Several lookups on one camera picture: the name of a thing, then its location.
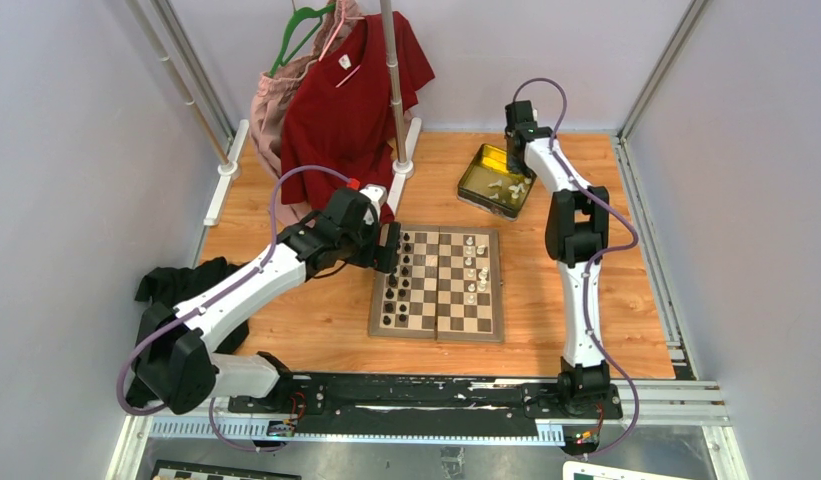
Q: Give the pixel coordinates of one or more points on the green clothes hanger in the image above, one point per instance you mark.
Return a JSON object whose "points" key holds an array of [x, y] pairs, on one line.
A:
{"points": [[303, 25]]}

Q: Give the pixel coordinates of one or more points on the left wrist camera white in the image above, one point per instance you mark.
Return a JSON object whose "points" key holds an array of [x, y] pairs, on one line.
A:
{"points": [[377, 195]]}

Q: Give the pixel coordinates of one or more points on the black cloth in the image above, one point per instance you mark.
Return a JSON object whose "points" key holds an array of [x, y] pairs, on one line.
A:
{"points": [[170, 286]]}

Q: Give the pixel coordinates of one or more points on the white rack base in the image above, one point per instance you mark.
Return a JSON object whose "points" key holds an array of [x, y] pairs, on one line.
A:
{"points": [[403, 166]]}

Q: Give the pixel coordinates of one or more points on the pink garment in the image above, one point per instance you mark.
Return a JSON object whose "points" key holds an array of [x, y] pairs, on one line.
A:
{"points": [[277, 87]]}

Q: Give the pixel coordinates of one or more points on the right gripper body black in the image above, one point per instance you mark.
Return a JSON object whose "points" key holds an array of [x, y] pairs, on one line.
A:
{"points": [[513, 161]]}

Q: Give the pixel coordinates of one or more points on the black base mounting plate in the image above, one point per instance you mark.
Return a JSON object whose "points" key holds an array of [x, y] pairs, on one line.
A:
{"points": [[433, 406]]}

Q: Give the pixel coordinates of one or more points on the pile of white chess pieces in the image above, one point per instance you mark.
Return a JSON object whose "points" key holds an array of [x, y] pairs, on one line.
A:
{"points": [[509, 191]]}

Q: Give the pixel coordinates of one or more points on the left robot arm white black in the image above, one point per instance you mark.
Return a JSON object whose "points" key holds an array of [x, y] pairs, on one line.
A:
{"points": [[177, 364]]}

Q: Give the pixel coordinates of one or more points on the black chess pieces row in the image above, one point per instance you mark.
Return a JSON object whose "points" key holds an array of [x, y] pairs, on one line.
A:
{"points": [[396, 296]]}

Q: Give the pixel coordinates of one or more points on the wooden chess board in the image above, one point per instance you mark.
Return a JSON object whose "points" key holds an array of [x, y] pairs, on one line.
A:
{"points": [[439, 288]]}

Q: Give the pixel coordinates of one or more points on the red t-shirt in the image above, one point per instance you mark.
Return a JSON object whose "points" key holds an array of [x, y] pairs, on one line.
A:
{"points": [[340, 120]]}

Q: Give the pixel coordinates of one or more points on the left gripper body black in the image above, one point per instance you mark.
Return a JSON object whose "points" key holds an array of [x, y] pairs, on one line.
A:
{"points": [[361, 247]]}

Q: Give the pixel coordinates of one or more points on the yellow metal tin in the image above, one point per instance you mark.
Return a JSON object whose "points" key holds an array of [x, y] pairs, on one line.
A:
{"points": [[487, 165]]}

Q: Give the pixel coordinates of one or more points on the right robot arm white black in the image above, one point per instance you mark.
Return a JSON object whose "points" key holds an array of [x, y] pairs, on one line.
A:
{"points": [[576, 232]]}

